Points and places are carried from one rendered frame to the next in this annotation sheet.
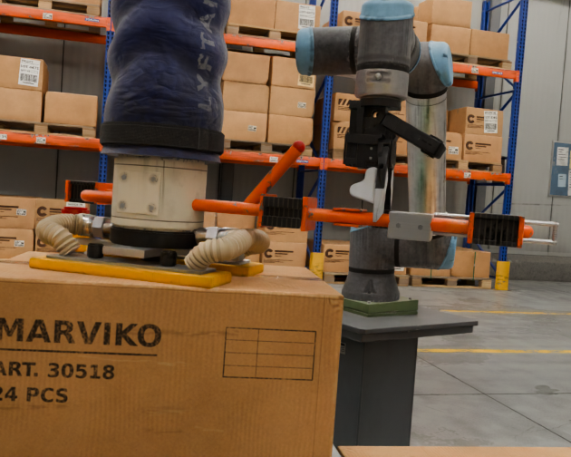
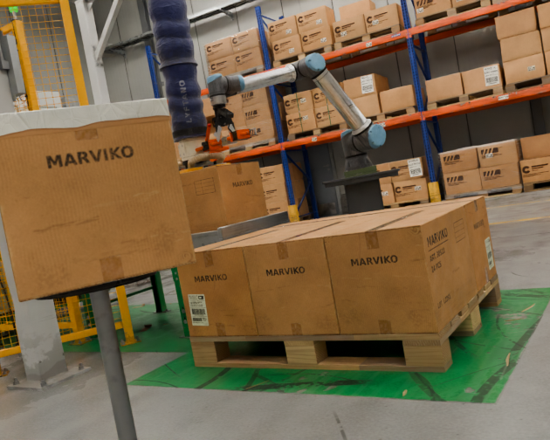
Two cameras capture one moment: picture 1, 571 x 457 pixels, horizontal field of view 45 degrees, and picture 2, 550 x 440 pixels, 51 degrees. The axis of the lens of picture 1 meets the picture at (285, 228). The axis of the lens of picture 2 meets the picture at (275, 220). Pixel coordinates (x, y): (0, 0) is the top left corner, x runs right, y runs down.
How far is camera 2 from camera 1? 2.78 m
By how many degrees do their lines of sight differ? 43
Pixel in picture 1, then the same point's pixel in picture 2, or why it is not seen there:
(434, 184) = (344, 111)
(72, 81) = (407, 77)
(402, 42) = (214, 87)
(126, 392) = not seen: hidden behind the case
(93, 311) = not seen: hidden behind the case
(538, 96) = not seen: outside the picture
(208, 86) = (189, 114)
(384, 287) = (354, 162)
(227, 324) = (194, 180)
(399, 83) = (216, 99)
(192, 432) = (194, 211)
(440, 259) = (367, 143)
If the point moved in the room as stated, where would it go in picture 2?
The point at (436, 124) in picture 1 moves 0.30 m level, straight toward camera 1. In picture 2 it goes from (326, 86) to (288, 89)
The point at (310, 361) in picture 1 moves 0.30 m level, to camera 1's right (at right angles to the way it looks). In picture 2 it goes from (213, 186) to (250, 178)
